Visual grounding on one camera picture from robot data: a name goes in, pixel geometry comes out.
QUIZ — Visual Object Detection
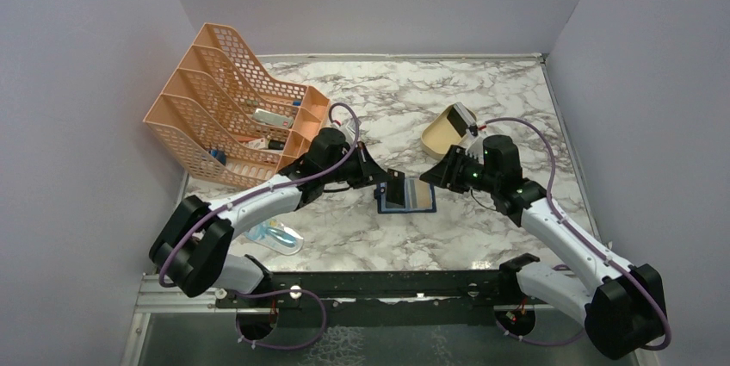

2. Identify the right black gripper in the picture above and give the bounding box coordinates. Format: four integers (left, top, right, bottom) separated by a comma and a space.
421, 144, 499, 194

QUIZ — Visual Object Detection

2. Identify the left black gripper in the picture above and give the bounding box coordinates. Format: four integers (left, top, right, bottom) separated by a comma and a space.
323, 141, 392, 189

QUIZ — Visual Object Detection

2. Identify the gold credit card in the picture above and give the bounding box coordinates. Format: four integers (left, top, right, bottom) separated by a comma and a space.
411, 179, 435, 212

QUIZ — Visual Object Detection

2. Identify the black credit card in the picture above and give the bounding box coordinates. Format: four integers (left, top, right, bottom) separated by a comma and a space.
383, 169, 405, 209

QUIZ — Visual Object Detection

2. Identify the dark blue card holder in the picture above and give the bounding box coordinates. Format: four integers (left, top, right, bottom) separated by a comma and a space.
374, 177, 437, 214

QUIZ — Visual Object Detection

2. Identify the beige oval tray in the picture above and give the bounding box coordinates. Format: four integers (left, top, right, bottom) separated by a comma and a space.
420, 104, 477, 160

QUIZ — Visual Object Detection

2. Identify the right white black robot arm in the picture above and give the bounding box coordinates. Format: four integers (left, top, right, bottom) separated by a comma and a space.
420, 135, 670, 360

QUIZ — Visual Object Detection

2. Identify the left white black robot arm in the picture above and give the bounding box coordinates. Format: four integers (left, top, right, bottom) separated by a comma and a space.
149, 127, 392, 307

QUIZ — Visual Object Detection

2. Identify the stack of credit cards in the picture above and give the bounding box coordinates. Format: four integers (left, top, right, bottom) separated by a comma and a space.
447, 102, 477, 137

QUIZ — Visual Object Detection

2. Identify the small black item in organizer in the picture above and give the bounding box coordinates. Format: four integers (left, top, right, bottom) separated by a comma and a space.
267, 140, 286, 151

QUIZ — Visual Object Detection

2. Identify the white grey eraser box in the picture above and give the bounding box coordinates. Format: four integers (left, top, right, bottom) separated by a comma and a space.
251, 109, 294, 128

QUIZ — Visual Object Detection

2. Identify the clear blister pack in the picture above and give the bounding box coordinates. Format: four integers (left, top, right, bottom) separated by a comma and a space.
244, 219, 305, 256

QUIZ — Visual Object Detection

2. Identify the blue item in organizer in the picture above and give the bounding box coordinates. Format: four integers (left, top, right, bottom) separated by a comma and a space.
208, 149, 227, 165

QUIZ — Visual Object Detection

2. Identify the orange plastic file organizer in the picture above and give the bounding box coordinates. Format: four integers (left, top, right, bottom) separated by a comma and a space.
143, 22, 331, 189

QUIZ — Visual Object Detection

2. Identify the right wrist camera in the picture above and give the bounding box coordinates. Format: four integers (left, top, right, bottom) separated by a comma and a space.
460, 125, 484, 164

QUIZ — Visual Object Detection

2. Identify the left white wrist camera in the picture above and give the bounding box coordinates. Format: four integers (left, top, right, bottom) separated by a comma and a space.
328, 120, 344, 131

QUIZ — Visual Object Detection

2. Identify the black mounting rail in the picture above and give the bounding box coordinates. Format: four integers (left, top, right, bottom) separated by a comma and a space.
215, 270, 539, 329

